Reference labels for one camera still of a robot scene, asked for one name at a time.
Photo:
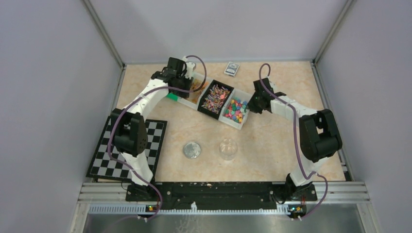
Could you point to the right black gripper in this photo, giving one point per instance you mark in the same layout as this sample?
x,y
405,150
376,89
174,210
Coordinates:
x,y
251,106

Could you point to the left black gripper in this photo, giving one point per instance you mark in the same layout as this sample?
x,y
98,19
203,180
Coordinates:
x,y
188,82

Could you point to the clear plastic jar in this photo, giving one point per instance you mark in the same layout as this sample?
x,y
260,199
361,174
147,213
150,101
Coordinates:
x,y
228,149

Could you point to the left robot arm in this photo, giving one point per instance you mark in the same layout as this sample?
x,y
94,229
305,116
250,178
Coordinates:
x,y
129,135

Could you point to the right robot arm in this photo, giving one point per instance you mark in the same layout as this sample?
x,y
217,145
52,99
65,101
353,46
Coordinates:
x,y
316,135

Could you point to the white bin colourful candies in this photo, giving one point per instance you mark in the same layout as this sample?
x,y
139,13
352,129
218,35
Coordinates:
x,y
235,112

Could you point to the white bin orange candies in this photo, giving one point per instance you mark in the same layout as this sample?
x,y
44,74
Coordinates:
x,y
193,100

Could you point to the green candy bin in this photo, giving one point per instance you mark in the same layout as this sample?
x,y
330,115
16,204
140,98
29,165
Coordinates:
x,y
172,97

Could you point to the playing card box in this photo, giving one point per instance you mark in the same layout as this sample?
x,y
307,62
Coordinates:
x,y
231,69

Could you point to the black candy bin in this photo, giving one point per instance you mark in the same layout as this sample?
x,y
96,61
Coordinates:
x,y
215,96

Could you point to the silver jar lid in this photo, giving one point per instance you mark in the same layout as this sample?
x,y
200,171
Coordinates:
x,y
191,150

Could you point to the black white checkerboard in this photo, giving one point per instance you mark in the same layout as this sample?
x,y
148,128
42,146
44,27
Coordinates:
x,y
102,167

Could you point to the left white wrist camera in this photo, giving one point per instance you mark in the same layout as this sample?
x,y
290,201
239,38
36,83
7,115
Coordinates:
x,y
190,67

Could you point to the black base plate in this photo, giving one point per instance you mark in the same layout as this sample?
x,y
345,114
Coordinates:
x,y
220,195

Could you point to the white cable duct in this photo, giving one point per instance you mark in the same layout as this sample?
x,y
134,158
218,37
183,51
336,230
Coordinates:
x,y
143,210

